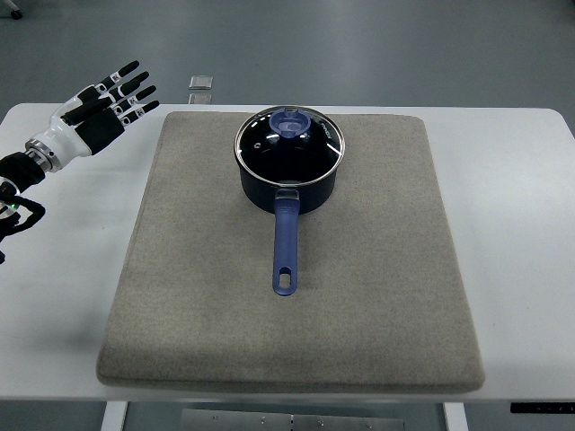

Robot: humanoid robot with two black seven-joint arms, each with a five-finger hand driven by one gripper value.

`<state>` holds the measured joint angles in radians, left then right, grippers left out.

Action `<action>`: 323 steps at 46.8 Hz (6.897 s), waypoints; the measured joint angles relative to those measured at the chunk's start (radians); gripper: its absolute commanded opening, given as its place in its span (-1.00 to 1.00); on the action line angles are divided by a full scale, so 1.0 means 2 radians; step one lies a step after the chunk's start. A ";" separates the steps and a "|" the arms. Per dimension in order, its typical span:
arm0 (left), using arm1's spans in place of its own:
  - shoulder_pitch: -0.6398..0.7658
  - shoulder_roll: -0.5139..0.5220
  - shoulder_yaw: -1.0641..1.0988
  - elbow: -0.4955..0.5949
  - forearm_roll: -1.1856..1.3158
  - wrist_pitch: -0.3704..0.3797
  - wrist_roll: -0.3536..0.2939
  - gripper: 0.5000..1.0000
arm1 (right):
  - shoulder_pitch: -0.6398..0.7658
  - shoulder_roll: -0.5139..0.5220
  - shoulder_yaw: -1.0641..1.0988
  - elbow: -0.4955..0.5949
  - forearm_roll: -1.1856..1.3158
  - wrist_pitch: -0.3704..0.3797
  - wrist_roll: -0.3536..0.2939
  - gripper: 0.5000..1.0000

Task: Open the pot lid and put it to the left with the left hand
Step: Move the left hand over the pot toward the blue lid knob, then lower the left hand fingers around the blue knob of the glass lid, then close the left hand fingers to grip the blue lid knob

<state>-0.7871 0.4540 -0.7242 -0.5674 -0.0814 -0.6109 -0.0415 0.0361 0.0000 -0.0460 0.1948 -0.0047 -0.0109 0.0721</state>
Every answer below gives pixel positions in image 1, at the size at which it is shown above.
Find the white table leg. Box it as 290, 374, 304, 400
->
101, 401, 128, 431
443, 402, 469, 431

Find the black table control panel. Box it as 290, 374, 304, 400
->
510, 402, 575, 415

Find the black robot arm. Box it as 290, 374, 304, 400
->
1, 153, 46, 241

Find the clear floor plate far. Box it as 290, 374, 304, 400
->
189, 75, 213, 90

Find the clear floor plate near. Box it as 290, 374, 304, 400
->
188, 92, 212, 105

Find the white table leg right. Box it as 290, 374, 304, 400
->
443, 402, 469, 431

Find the glass lid with blue knob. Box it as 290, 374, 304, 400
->
234, 106, 345, 186

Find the clear floor plate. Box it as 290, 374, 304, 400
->
189, 75, 213, 90
188, 92, 212, 105

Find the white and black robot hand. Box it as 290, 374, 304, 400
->
25, 61, 159, 172

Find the beige fabric mat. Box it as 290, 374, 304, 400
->
96, 111, 484, 393

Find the dark blue saucepan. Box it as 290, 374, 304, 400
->
235, 153, 341, 296

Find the white table leg left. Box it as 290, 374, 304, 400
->
101, 401, 128, 431

